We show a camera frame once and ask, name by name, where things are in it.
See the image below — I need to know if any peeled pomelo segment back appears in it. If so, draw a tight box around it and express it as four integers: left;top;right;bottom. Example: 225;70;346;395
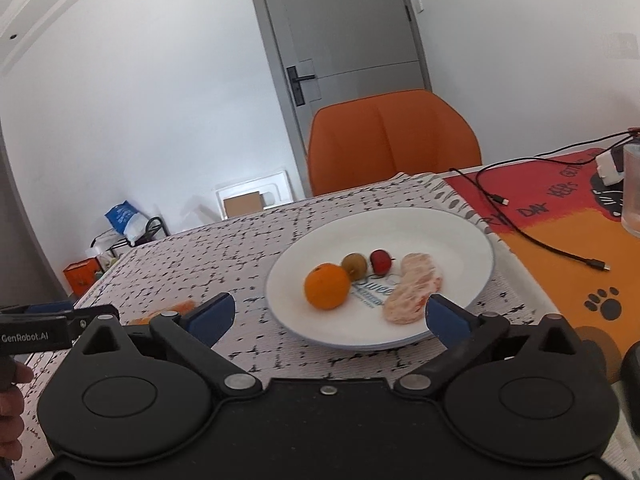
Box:
129;299;196;326

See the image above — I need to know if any peeled pomelo segment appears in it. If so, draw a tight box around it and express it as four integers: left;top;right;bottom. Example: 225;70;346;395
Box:
382;252;444;325
129;299;196;326

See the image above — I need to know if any white ceramic plate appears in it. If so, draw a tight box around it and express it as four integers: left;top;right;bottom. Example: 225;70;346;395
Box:
263;206;497;352

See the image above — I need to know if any red plum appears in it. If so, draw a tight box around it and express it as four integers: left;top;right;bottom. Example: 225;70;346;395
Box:
369;249;394;278

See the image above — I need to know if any brown kiwi front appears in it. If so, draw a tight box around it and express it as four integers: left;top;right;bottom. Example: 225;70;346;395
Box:
341;252;368;282

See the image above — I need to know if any large orange front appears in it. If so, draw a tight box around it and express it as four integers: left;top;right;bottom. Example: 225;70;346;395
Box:
303;263;350;310

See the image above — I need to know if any person's left hand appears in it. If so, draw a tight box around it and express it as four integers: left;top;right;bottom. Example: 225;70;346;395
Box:
0;362;34;462

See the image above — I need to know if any orange box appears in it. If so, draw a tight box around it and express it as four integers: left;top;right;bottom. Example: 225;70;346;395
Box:
63;257;104;299

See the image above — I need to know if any patterned white tablecloth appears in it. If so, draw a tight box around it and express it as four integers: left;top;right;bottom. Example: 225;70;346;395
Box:
0;170;640;480

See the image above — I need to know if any blue white bag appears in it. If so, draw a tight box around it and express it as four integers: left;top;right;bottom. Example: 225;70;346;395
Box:
105;200;149;246

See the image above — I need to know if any black metal rack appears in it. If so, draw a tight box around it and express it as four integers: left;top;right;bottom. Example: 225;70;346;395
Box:
89;216;170;261

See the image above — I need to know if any orange red table mat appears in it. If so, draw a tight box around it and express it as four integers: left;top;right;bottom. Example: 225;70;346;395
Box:
447;150;639;382

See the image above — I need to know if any clear plastic cup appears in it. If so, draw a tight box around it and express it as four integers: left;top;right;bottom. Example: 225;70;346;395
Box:
622;142;640;237

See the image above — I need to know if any white charger block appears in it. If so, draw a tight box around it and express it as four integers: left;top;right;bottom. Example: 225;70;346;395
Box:
596;148;625;186

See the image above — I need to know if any brown cardboard piece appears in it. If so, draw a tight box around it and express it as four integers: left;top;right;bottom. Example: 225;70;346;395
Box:
222;192;264;218

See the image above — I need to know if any white framed board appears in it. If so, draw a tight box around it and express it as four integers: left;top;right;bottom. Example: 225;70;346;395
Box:
216;171;294;219

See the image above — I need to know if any orange chair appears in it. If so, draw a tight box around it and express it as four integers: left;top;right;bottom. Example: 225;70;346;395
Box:
307;90;482;196

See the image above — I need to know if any grey door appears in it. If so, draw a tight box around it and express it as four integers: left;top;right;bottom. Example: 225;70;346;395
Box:
242;0;434;158

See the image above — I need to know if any black usb cable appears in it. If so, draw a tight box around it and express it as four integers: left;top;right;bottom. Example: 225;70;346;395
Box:
448;129;640;273

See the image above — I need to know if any black door handle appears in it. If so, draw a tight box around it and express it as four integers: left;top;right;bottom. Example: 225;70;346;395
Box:
285;65;317;107

